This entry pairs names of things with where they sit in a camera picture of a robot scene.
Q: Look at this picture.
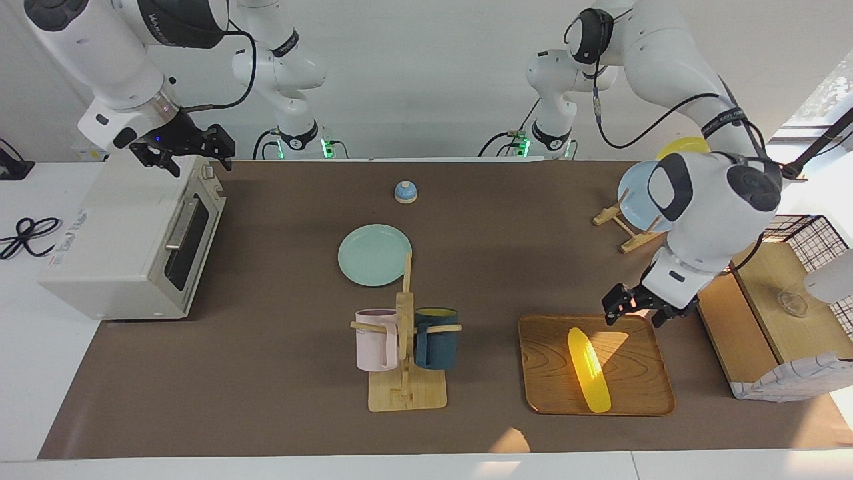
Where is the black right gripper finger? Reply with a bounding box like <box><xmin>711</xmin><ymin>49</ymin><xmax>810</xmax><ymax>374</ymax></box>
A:
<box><xmin>130</xmin><ymin>145</ymin><xmax>181</xmax><ymax>178</ymax></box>
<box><xmin>208</xmin><ymin>125</ymin><xmax>235</xmax><ymax>171</ymax></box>

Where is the yellow corn cob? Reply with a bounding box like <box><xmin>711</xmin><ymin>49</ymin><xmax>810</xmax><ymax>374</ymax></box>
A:
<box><xmin>567</xmin><ymin>327</ymin><xmax>612</xmax><ymax>413</ymax></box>

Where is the toaster oven glass door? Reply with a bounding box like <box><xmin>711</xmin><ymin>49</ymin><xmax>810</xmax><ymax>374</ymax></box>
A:
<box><xmin>152</xmin><ymin>175</ymin><xmax>226</xmax><ymax>315</ymax></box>

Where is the light green plate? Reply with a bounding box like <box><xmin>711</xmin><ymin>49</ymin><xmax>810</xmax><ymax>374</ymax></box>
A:
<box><xmin>337</xmin><ymin>224</ymin><xmax>413</xmax><ymax>287</ymax></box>

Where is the white toaster oven body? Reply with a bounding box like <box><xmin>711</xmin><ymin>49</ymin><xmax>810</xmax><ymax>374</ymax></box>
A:
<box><xmin>38</xmin><ymin>155</ymin><xmax>227</xmax><ymax>321</ymax></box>

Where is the rounded wooden tray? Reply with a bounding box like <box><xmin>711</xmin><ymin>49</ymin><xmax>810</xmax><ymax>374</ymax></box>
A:
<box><xmin>518</xmin><ymin>314</ymin><xmax>676</xmax><ymax>417</ymax></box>

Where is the wooden plate rack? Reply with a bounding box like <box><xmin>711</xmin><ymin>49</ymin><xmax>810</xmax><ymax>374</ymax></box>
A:
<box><xmin>593</xmin><ymin>197</ymin><xmax>667</xmax><ymax>254</ymax></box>

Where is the wooden board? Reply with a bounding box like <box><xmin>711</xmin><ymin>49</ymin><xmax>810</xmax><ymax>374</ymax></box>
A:
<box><xmin>730</xmin><ymin>240</ymin><xmax>853</xmax><ymax>364</ymax></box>

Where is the light blue plate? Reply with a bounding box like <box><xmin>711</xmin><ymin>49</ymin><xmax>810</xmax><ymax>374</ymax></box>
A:
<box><xmin>618</xmin><ymin>161</ymin><xmax>672</xmax><ymax>234</ymax></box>

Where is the white rounded device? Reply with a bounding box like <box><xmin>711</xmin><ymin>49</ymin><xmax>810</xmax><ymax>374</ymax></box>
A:
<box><xmin>803</xmin><ymin>250</ymin><xmax>853</xmax><ymax>305</ymax></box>

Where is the yellow plate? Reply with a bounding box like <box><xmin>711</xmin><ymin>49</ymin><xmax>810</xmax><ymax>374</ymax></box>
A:
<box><xmin>656</xmin><ymin>137</ymin><xmax>712</xmax><ymax>161</ymax></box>

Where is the dark teal mug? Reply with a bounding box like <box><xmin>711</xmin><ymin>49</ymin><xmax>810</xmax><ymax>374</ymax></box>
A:
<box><xmin>414</xmin><ymin>307</ymin><xmax>460</xmax><ymax>371</ymax></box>

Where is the wooden mug tree stand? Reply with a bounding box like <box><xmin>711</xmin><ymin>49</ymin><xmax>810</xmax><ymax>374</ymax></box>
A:
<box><xmin>351</xmin><ymin>252</ymin><xmax>462</xmax><ymax>413</ymax></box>

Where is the brown table mat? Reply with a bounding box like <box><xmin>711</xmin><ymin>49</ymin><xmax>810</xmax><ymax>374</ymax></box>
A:
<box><xmin>38</xmin><ymin>160</ymin><xmax>853</xmax><ymax>461</ymax></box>

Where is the pink mug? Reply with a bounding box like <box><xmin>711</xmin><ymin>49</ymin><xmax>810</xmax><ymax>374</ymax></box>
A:
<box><xmin>355</xmin><ymin>309</ymin><xmax>399</xmax><ymax>372</ymax></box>

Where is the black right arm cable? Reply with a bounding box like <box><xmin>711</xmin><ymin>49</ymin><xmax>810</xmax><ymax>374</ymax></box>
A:
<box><xmin>183</xmin><ymin>30</ymin><xmax>258</xmax><ymax>111</ymax></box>

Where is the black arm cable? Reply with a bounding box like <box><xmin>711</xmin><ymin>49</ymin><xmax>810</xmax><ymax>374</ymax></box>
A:
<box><xmin>592</xmin><ymin>63</ymin><xmax>742</xmax><ymax>151</ymax></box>
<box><xmin>183</xmin><ymin>30</ymin><xmax>258</xmax><ymax>111</ymax></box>

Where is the wire basket wooden shelf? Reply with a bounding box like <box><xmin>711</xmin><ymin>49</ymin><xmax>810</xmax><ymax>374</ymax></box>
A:
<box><xmin>696</xmin><ymin>213</ymin><xmax>853</xmax><ymax>402</ymax></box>

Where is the black clamp mount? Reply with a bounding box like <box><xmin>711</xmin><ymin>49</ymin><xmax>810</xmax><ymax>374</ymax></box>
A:
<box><xmin>0</xmin><ymin>139</ymin><xmax>35</xmax><ymax>181</ymax></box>

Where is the black coiled cable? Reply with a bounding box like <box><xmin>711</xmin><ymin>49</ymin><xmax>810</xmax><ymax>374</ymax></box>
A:
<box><xmin>0</xmin><ymin>217</ymin><xmax>62</xmax><ymax>261</ymax></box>

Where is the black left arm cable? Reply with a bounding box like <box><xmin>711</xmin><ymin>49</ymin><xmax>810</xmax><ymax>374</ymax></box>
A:
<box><xmin>592</xmin><ymin>63</ymin><xmax>742</xmax><ymax>151</ymax></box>

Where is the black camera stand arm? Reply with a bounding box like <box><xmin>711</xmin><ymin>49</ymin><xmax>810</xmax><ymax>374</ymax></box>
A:
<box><xmin>778</xmin><ymin>107</ymin><xmax>853</xmax><ymax>181</ymax></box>

